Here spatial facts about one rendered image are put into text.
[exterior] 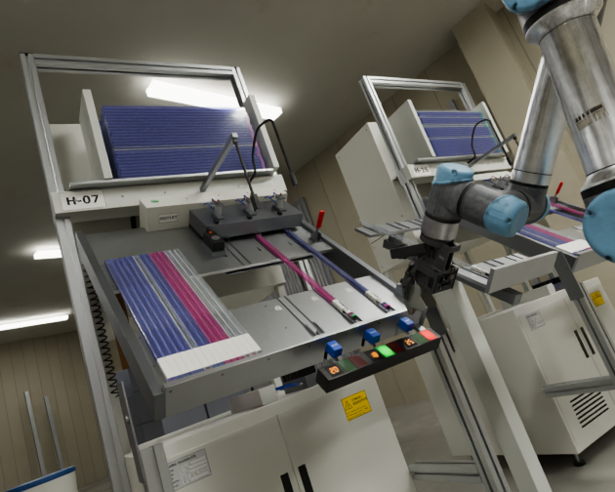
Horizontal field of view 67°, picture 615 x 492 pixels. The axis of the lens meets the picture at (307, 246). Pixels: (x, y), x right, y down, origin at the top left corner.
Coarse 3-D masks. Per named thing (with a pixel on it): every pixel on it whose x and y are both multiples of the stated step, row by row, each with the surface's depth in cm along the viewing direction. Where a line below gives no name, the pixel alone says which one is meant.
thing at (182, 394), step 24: (408, 312) 114; (336, 336) 102; (360, 336) 107; (384, 336) 113; (240, 360) 89; (264, 360) 92; (288, 360) 96; (312, 360) 101; (168, 384) 82; (192, 384) 84; (216, 384) 87; (240, 384) 91; (168, 408) 83
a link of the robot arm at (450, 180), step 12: (444, 168) 91; (456, 168) 91; (468, 168) 92; (444, 180) 91; (456, 180) 90; (468, 180) 90; (432, 192) 94; (444, 192) 92; (456, 192) 90; (432, 204) 94; (444, 204) 92; (456, 204) 90; (432, 216) 95; (444, 216) 94; (456, 216) 94
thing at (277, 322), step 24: (336, 288) 123; (384, 288) 126; (240, 312) 108; (264, 312) 109; (288, 312) 110; (312, 312) 111; (336, 312) 112; (360, 312) 114; (384, 312) 115; (264, 336) 101; (288, 336) 102; (312, 336) 103
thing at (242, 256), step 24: (96, 240) 131; (120, 240) 132; (144, 240) 134; (168, 240) 136; (192, 240) 138; (240, 240) 142; (288, 240) 146; (192, 264) 125; (216, 264) 127; (240, 264) 129; (264, 264) 132
